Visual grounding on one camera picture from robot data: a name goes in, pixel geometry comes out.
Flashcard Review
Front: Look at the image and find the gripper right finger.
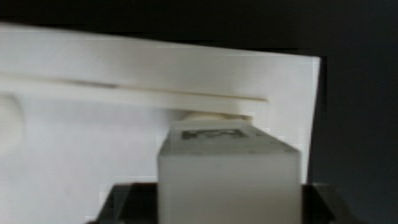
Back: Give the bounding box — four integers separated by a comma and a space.
301, 184, 358, 224

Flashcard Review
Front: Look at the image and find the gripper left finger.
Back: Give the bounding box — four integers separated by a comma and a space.
86, 183, 157, 224

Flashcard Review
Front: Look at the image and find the white square table top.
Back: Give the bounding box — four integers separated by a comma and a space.
0, 22, 319, 224

